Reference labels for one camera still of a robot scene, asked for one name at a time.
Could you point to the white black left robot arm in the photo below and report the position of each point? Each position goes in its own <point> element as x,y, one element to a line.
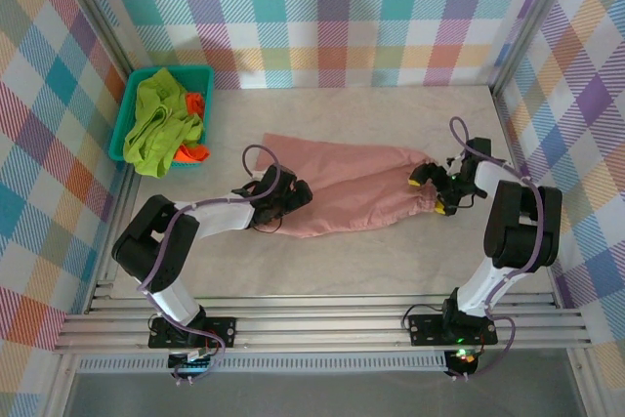
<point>156,241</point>

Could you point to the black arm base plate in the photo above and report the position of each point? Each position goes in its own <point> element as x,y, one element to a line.
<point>425,329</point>
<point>222,331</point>

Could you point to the aluminium corner post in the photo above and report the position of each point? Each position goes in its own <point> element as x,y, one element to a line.
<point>97,12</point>
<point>534,12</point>

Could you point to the pink shorts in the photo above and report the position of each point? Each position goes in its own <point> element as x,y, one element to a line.
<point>351,168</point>

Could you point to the lime green shorts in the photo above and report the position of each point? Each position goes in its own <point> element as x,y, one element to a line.
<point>156,134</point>

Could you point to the small controller board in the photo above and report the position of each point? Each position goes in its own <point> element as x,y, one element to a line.
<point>193,361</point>
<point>461,357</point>

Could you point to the teal plastic basket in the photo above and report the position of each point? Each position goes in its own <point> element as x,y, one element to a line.
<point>124,143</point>

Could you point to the aluminium rail frame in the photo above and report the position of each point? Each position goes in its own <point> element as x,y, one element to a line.
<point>317,324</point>

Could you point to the orange shorts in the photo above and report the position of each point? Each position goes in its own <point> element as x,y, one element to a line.
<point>191,153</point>

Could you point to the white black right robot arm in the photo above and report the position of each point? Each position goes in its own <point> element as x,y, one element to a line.
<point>517,226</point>

